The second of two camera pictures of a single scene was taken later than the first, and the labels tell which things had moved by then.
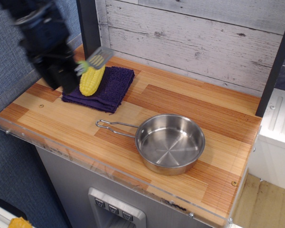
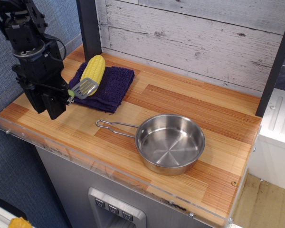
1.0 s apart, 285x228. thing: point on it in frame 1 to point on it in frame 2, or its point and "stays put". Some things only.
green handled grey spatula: x=99 y=58 to x=82 y=90
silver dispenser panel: x=113 y=212 stays put
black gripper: x=51 y=52 to x=40 y=69
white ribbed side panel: x=278 y=120 stays put
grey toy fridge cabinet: x=72 y=180 stays put
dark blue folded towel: x=109 y=93 stays put
